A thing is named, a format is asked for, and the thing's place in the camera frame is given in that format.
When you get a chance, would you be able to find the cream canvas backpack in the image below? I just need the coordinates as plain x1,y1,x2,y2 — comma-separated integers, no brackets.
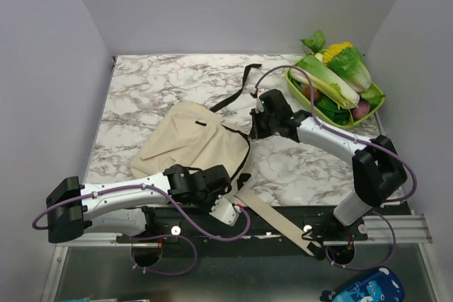
130,63,323,257

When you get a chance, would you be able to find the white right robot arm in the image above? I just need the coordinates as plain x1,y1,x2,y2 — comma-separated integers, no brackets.
251,89,408,240

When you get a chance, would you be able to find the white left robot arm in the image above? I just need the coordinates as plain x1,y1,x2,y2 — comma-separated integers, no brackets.
44,165,240,244

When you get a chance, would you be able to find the green plastic vegetable tray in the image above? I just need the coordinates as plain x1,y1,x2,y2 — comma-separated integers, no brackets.
294,54,385,129

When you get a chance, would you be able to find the brown mushroom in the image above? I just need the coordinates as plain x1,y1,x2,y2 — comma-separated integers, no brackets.
302,86,323,102

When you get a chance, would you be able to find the napa cabbage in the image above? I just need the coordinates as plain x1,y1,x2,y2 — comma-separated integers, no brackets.
295,54,360,109

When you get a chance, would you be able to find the dark green leafy vegetable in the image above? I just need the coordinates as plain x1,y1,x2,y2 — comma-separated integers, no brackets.
315,96,353,126

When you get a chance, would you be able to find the purple onion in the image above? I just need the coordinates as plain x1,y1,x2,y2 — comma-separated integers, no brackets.
351,100,371,121

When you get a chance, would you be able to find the yellow corn cob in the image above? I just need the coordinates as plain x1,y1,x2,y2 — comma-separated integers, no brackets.
321,42,353,64

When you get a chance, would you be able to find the green leaf sprig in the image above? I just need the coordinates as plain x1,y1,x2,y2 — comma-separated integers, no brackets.
299,30,326,54

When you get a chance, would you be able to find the green lettuce head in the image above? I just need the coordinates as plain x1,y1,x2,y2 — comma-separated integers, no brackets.
327,46,372,93

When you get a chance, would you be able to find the blue shark pencil case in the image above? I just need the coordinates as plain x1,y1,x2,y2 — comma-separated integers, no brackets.
319,267,406,302

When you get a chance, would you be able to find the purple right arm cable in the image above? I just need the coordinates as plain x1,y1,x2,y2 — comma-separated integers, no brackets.
250,64,418,270

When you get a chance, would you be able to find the aluminium frame rail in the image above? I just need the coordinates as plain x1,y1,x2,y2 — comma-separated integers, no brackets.
42,206,435,301

